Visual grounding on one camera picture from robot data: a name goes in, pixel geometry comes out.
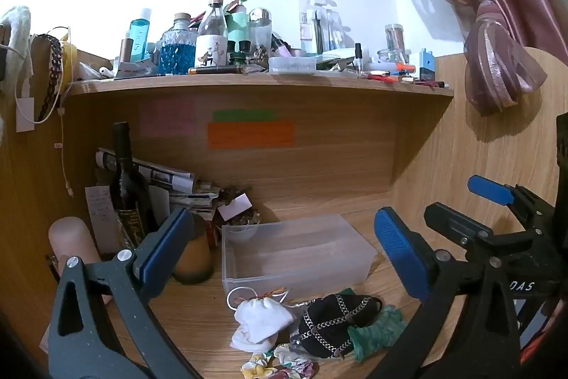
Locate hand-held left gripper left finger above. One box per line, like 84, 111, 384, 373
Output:
47, 207, 200, 379

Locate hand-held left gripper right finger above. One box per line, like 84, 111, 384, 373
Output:
374, 207, 522, 379

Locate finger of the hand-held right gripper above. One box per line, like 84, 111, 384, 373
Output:
424, 202, 495, 247
468, 175, 518, 207

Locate green knitted cloth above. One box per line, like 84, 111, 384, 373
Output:
347, 304, 405, 363

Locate clear plastic storage box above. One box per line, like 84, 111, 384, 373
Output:
221, 214, 378, 295

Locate white cloth pouch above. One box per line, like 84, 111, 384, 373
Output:
226, 286, 296, 353

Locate floral fabric scrunchie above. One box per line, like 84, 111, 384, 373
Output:
241, 343, 315, 379

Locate brown tumbler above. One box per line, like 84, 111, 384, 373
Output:
172, 214, 214, 285

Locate dark wine bottle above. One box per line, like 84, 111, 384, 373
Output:
109, 121, 154, 249

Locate pile of papers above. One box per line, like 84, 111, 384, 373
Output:
95, 147, 223, 220

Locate white handwritten note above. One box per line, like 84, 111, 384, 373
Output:
84, 185, 122, 255

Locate white bowl with trinkets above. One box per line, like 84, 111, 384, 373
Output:
221, 208, 262, 244

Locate beige cylinder cup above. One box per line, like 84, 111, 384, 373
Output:
48, 217, 111, 304

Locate pink sticky note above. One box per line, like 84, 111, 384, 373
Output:
140, 99, 198, 137

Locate small blue box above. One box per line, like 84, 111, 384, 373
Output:
418, 49, 435, 80

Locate orange sticky note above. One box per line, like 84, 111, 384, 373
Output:
207, 119, 295, 149

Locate green sticky note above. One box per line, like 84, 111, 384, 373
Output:
212, 109, 277, 123

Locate clear jar with sticks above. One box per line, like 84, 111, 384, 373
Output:
384, 24, 405, 53

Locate pink striped curtain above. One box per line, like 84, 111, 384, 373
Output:
368, 0, 568, 117

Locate black pen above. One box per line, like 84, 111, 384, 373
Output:
187, 65, 249, 76

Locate wooden shelf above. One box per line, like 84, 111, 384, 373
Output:
62, 48, 455, 98

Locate glass bottle with blue liquid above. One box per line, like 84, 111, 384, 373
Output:
159, 12, 197, 75

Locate light blue plastic bottle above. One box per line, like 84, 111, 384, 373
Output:
130, 8, 152, 62

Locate clear labelled glass bottle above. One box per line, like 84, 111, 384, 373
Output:
196, 0, 229, 68

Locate clear flat plastic case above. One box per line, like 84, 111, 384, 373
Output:
268, 56, 317, 74

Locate packaged brushes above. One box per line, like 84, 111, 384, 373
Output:
298, 0, 347, 53

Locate clear jar with silver lid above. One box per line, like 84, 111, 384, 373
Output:
247, 8, 272, 51

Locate green pump bottle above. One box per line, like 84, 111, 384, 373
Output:
224, 0, 250, 44

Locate white fluffy towel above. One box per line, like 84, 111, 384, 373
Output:
0, 5, 35, 93

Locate white charger with cable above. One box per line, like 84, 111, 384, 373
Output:
0, 26, 75, 199

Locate patterned woven strap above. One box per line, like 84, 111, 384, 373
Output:
32, 32, 64, 123

